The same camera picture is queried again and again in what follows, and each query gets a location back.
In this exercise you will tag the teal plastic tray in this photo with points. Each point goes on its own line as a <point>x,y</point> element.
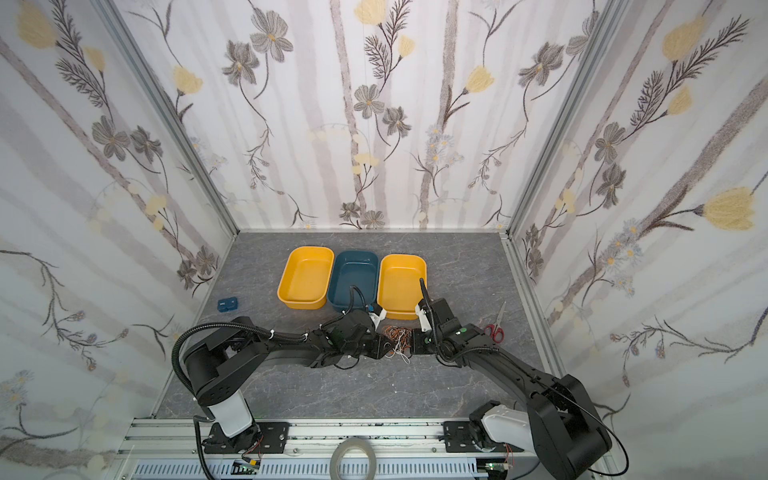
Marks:
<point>354,276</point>

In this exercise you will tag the small blue box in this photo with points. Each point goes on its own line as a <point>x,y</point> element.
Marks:
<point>227,304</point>

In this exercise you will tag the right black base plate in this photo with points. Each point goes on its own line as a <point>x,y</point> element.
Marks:
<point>466,436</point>

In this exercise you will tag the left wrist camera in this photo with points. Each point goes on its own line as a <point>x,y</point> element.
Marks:
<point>377,314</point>

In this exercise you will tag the right yellow plastic tray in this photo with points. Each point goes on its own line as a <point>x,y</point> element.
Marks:
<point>399,291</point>

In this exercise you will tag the tape roll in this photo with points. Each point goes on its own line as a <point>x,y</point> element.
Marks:
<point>353,457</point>

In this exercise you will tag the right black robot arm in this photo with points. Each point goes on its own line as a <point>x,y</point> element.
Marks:
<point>567,435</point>

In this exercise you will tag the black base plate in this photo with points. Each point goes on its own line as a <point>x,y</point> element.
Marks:
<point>466,436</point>
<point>259,438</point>

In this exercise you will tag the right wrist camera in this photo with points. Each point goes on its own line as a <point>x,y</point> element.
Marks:
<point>423,319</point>

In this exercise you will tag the yellow plastic tray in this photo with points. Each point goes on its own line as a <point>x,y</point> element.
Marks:
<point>305,279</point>
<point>399,291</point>

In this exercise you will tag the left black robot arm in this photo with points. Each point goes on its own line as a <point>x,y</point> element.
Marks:
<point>214,360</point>

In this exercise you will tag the left yellow plastic tray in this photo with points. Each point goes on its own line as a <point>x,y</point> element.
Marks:
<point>305,279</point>

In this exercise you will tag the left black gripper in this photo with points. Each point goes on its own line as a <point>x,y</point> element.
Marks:
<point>372,339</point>

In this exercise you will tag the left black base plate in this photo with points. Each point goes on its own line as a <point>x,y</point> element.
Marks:
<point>259,438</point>

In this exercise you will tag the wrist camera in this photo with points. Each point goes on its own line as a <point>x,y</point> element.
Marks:
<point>423,319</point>
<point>377,314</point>

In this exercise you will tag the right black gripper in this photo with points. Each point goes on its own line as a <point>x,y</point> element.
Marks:
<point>423,341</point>

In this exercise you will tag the red handled scissors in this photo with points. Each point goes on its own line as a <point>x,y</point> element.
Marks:
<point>494,329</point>

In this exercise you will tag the aluminium mounting rail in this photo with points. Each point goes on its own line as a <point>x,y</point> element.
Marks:
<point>411,448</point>

